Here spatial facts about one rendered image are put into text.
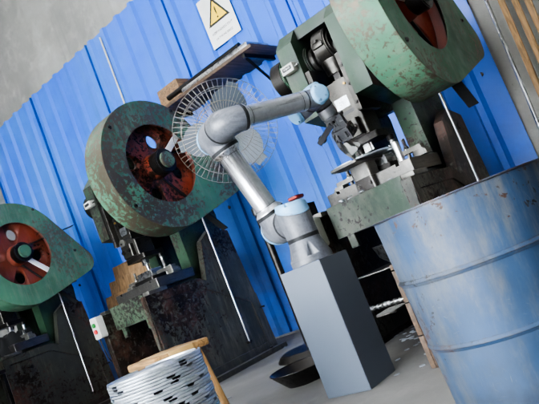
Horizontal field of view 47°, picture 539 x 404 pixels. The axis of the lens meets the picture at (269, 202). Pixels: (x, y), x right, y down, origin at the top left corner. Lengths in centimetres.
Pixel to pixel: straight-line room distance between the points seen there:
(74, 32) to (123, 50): 75
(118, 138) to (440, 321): 257
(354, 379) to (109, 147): 206
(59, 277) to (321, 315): 338
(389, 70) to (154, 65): 315
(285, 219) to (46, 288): 324
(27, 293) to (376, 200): 313
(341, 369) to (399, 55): 119
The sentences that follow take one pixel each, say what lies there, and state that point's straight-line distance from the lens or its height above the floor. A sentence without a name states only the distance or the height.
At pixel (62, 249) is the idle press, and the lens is 531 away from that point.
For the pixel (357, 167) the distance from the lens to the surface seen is 273.
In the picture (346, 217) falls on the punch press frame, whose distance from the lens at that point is 272.
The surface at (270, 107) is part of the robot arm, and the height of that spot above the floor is 102.
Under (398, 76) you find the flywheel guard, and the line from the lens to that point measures 256.
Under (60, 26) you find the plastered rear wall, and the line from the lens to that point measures 648.
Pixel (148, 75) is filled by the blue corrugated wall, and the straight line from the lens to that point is 546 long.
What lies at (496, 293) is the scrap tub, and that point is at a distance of 139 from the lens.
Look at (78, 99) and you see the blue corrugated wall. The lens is 618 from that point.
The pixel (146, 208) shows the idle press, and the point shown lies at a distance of 357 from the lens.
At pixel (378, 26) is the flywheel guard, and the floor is 118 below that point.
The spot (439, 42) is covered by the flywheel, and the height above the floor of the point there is 116.
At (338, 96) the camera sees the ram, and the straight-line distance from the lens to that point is 287.
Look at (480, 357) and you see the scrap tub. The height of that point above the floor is 13.
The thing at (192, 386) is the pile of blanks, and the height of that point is 25.
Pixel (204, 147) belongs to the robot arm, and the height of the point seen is 99.
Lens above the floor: 45
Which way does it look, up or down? 7 degrees up
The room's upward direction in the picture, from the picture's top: 22 degrees counter-clockwise
